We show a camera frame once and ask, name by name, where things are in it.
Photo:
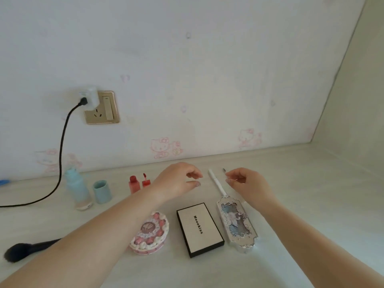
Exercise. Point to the person's left forearm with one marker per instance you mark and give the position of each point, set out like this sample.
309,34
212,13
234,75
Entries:
84,245

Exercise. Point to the light blue bottle cap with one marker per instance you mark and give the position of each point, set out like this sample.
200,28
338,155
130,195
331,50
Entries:
102,191

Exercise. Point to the pink lip gloss bottle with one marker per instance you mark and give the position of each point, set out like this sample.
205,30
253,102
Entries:
134,185

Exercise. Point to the light blue spray bottle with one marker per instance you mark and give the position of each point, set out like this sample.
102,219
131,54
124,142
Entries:
78,188

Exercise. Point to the person's right hand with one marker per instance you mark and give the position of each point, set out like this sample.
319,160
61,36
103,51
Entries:
258,191

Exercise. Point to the black white Mooekiss palette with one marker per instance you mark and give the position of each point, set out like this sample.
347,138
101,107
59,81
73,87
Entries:
199,229

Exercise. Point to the person's left hand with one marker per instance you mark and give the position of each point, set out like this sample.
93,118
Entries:
171,182

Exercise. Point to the person's right forearm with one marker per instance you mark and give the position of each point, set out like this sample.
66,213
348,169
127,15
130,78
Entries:
315,245

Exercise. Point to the cake-shaped pink round compact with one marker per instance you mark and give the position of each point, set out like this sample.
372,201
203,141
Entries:
150,233

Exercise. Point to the pink cap with wand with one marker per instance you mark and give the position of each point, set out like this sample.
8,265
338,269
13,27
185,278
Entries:
146,182

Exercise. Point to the black makeup brush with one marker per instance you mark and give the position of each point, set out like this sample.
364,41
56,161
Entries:
21,251

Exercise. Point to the ornate silver blue palette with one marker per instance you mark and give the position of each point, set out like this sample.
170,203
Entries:
237,224

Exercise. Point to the white silver mascara pen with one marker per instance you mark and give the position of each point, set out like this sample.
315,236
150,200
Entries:
216,181

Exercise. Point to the white plug adapter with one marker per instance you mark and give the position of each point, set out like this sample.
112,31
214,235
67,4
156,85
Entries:
90,94

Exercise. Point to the gold wall socket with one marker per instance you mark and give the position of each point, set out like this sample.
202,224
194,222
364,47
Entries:
108,109

